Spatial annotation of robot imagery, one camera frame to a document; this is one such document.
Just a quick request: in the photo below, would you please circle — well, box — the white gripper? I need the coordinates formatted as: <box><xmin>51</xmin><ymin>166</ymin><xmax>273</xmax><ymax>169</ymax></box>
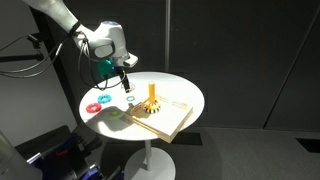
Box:
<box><xmin>114</xmin><ymin>53</ymin><xmax>139</xmax><ymax>93</ymax></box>

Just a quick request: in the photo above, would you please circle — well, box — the orange peg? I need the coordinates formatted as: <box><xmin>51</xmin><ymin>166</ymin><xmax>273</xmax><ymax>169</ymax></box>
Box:
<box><xmin>147</xmin><ymin>82</ymin><xmax>157</xmax><ymax>105</ymax></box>

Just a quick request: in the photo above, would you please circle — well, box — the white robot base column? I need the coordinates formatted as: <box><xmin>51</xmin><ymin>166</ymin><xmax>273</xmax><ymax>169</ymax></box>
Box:
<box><xmin>0</xmin><ymin>130</ymin><xmax>43</xmax><ymax>180</ymax></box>

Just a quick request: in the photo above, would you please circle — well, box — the grey vertical pole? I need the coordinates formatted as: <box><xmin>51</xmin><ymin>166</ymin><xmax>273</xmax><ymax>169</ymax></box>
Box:
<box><xmin>164</xmin><ymin>0</ymin><xmax>172</xmax><ymax>73</ymax></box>

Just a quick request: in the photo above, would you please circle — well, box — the wooden tray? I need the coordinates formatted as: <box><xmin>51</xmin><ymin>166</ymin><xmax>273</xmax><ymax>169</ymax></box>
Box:
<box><xmin>125</xmin><ymin>94</ymin><xmax>195</xmax><ymax>144</ymax></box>

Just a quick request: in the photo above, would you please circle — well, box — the blue clamp with red part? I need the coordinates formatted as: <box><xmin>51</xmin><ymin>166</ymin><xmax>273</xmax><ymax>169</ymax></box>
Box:
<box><xmin>54</xmin><ymin>133</ymin><xmax>86</xmax><ymax>159</ymax></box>

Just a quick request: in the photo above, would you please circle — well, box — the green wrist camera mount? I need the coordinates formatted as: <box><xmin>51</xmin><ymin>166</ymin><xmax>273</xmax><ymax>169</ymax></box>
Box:
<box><xmin>96</xmin><ymin>58</ymin><xmax>115</xmax><ymax>80</ymax></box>

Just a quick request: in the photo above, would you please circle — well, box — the blue gear ring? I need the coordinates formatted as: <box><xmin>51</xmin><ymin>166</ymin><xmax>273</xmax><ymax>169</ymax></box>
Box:
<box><xmin>97</xmin><ymin>94</ymin><xmax>113</xmax><ymax>104</ymax></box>

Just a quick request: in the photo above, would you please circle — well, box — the red gear ring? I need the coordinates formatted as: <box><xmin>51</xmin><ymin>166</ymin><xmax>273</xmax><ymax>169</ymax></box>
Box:
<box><xmin>85</xmin><ymin>102</ymin><xmax>103</xmax><ymax>114</ymax></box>

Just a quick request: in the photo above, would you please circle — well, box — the white table pedestal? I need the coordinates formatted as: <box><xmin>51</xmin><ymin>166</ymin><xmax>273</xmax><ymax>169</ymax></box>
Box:
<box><xmin>123</xmin><ymin>139</ymin><xmax>177</xmax><ymax>180</ymax></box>

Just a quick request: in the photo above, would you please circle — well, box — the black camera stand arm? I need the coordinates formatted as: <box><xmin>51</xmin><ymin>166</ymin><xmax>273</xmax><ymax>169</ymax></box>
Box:
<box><xmin>0</xmin><ymin>33</ymin><xmax>48</xmax><ymax>64</ymax></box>

